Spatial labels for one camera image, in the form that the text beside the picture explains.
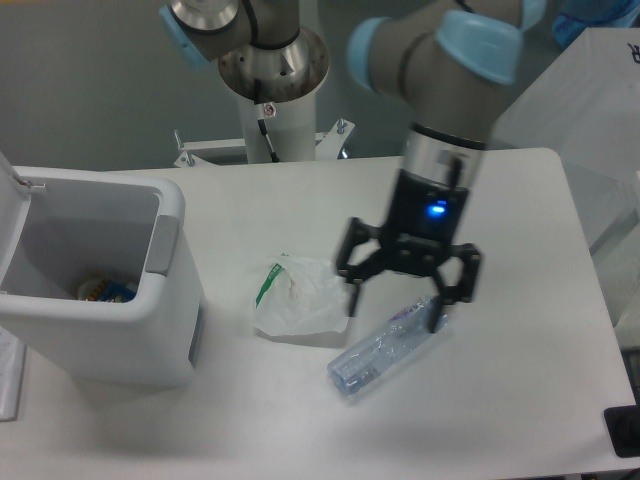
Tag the trash inside the can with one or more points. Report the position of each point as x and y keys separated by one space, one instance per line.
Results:
x=107 y=290

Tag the white cabinet at right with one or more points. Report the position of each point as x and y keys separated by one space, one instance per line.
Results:
x=585 y=107

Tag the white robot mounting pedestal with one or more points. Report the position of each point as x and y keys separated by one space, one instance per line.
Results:
x=271 y=132

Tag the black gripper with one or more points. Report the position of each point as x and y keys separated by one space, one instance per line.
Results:
x=425 y=230

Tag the black device at table edge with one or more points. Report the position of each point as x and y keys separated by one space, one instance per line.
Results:
x=623 y=427

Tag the clear plastic water bottle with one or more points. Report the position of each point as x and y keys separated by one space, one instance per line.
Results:
x=371 y=357

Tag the crumpled white plastic bag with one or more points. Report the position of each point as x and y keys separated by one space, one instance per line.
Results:
x=300 y=296

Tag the white lidded trash can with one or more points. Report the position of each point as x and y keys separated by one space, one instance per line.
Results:
x=97 y=275

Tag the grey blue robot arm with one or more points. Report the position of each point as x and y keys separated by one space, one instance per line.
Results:
x=451 y=62

